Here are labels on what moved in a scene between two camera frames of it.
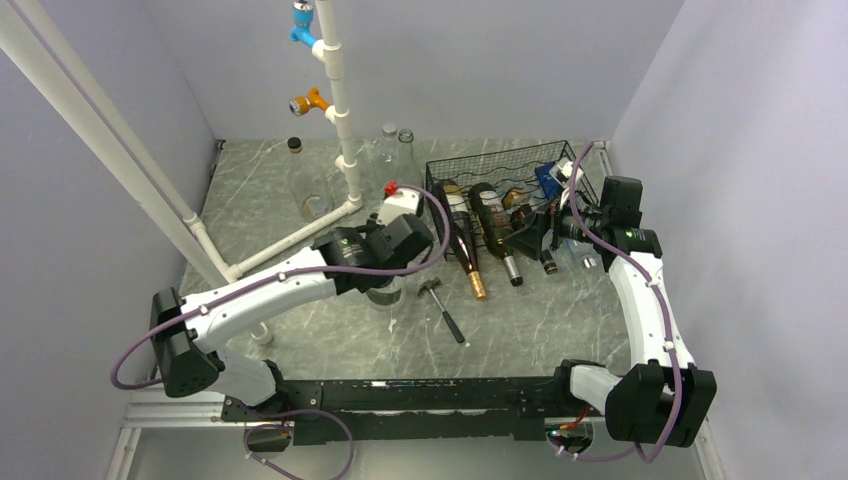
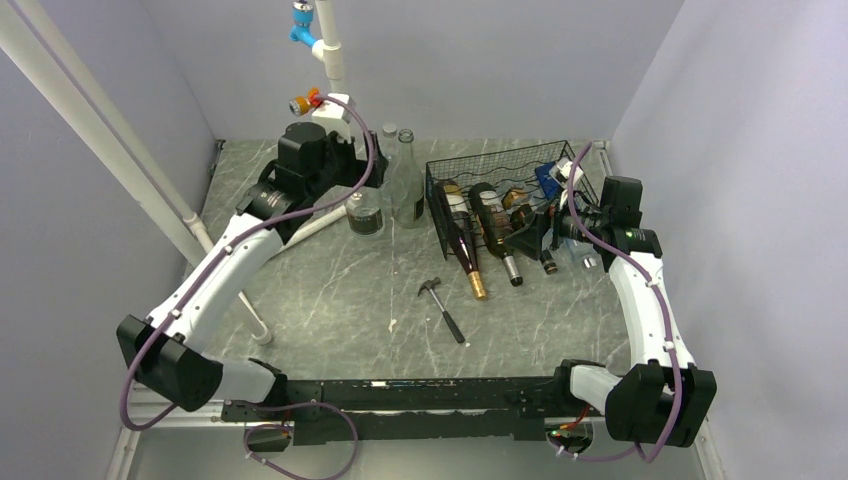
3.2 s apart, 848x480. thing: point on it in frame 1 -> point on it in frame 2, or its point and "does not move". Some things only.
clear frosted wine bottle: x=409 y=171 does not move
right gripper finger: x=528 y=238 does not move
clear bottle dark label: x=388 y=297 -> x=363 y=218
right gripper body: x=570 y=227 does not move
